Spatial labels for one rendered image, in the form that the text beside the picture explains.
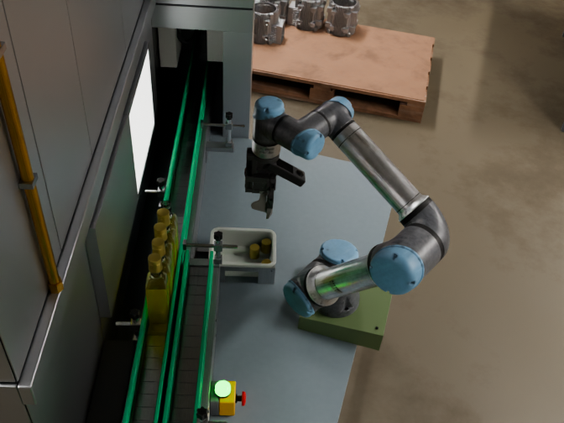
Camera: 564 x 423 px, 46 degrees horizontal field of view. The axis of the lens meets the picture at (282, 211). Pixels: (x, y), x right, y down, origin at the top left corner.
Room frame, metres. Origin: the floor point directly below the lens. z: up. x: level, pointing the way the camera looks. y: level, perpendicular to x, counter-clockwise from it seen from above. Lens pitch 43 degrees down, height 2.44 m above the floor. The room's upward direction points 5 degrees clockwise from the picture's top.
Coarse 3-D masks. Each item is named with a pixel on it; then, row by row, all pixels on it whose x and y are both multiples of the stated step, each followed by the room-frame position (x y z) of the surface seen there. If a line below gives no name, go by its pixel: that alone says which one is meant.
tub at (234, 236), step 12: (216, 228) 1.60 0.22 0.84; (228, 228) 1.61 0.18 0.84; (240, 228) 1.62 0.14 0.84; (252, 228) 1.62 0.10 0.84; (228, 240) 1.60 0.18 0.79; (240, 240) 1.61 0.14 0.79; (252, 240) 1.61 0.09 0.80; (228, 252) 1.57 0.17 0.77; (240, 252) 1.57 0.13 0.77; (228, 264) 1.45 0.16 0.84; (240, 264) 1.45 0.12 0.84; (252, 264) 1.45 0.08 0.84; (264, 264) 1.46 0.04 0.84
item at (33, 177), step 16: (0, 48) 0.83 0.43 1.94; (0, 64) 0.83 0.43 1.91; (0, 80) 0.83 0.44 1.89; (0, 96) 0.83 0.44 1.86; (16, 112) 0.83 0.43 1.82; (16, 128) 0.83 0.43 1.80; (16, 144) 0.83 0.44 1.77; (32, 176) 0.83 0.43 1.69; (32, 192) 0.83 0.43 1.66; (32, 208) 0.83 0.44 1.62; (48, 240) 0.83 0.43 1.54; (48, 256) 0.83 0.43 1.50; (48, 272) 0.83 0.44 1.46
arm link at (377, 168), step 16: (320, 112) 1.36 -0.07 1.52; (336, 112) 1.38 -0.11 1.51; (352, 112) 1.42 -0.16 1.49; (336, 128) 1.35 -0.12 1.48; (352, 128) 1.35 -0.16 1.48; (336, 144) 1.35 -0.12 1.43; (352, 144) 1.32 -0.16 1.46; (368, 144) 1.32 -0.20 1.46; (352, 160) 1.31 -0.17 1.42; (368, 160) 1.29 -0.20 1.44; (384, 160) 1.30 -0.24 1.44; (368, 176) 1.27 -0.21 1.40; (384, 176) 1.26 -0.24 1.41; (400, 176) 1.27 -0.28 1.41; (384, 192) 1.24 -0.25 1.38; (400, 192) 1.23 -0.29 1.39; (416, 192) 1.24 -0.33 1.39; (400, 208) 1.21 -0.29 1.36; (416, 208) 1.20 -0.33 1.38; (432, 208) 1.20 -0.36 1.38; (432, 224) 1.15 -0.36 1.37; (448, 240) 1.14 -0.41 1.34
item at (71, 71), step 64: (0, 0) 0.93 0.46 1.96; (64, 0) 1.24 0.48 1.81; (128, 0) 1.87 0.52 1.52; (64, 64) 1.17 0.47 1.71; (128, 64) 1.71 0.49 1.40; (0, 128) 0.81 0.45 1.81; (64, 128) 1.10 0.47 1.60; (0, 192) 0.75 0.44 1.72; (64, 192) 1.02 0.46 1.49; (0, 256) 0.69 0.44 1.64; (64, 256) 0.93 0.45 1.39; (128, 256) 1.47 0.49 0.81; (0, 320) 0.63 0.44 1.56; (64, 320) 0.86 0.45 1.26; (0, 384) 0.61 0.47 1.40; (64, 384) 0.78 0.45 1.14
